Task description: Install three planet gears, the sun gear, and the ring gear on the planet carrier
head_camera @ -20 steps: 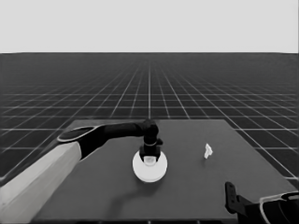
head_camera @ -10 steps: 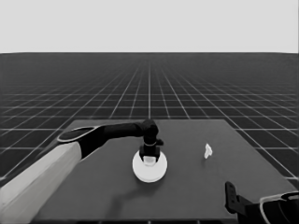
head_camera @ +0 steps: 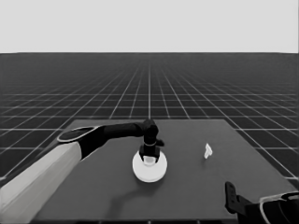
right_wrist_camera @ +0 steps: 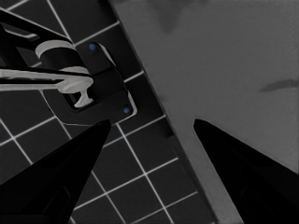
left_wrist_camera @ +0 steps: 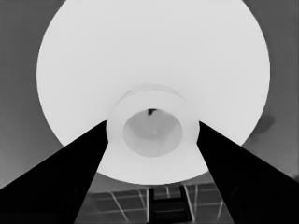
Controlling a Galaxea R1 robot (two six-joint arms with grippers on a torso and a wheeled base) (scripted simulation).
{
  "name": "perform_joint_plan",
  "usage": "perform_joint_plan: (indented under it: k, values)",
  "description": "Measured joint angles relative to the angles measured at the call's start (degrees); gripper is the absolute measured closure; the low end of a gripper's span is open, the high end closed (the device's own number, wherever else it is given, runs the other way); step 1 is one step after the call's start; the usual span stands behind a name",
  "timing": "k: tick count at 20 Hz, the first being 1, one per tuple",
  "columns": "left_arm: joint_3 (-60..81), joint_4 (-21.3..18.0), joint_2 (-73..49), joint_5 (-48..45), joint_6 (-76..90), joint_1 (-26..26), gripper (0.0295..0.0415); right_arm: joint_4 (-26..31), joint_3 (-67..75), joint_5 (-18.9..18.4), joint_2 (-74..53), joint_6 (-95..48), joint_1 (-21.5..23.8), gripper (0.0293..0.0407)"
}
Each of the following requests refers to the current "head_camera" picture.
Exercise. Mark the large thick white disc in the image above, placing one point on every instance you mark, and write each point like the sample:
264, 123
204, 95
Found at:
157, 171

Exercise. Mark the small white T-shaped piece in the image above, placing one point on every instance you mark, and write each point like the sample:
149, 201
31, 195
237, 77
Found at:
208, 151

